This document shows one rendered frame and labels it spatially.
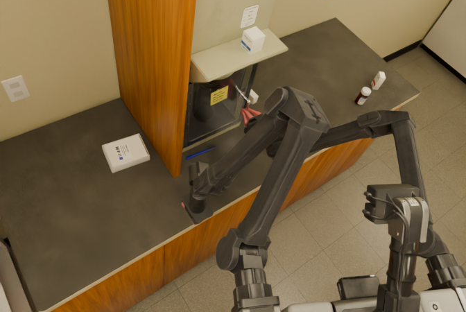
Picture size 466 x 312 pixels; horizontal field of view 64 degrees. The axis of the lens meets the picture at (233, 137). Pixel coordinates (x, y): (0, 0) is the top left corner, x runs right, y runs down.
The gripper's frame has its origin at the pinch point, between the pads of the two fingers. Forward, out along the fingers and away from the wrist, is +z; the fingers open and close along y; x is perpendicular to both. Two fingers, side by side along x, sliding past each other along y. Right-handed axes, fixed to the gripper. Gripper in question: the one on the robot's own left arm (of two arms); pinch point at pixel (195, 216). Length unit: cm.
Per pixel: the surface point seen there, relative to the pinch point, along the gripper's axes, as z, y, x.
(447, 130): 111, -11, -260
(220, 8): -55, 33, -24
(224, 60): -41, 26, -23
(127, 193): 15.6, 27.1, 13.3
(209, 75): -41.2, 22.4, -15.1
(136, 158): 11.8, 37.2, 3.8
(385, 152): 111, 3, -191
